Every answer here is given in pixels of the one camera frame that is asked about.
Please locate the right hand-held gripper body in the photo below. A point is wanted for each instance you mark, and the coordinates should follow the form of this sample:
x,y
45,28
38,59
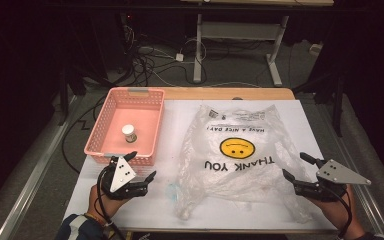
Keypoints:
x,y
338,175

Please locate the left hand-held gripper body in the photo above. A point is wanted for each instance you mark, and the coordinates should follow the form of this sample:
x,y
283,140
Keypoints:
x,y
121,175

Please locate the small white-capped bottle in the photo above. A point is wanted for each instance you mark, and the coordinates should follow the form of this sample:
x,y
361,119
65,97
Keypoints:
x,y
129,132

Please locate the pink perforated plastic basket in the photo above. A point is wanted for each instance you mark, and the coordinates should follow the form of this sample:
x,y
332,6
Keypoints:
x,y
136,116

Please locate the clear smiley-print plastic bag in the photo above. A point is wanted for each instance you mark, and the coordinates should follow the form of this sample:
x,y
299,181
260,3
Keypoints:
x,y
243,181

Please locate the person's left hand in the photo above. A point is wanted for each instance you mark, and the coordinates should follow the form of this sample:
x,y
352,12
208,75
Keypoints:
x,y
108,206

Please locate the person's right hand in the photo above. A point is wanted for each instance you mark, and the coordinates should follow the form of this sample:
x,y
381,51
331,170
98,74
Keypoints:
x,y
338,211

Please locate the crumpled clear plastic film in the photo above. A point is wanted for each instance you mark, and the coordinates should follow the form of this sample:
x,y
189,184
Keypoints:
x,y
172,192

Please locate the black metal stand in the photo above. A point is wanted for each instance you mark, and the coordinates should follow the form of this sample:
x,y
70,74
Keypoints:
x,y
338,106

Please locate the white table mat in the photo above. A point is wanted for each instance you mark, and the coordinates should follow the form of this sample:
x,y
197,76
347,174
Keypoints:
x,y
176,116

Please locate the white power adapter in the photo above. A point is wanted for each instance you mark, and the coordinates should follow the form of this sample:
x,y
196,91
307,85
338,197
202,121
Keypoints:
x,y
179,57

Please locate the white floor box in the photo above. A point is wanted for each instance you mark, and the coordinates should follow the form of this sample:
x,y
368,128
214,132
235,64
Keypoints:
x,y
315,48

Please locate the desk with white legs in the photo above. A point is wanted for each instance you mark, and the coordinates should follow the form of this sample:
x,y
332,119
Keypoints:
x,y
236,30

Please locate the metal floor rail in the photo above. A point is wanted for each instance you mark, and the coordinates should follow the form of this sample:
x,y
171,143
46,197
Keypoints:
x,y
36,170
373,213

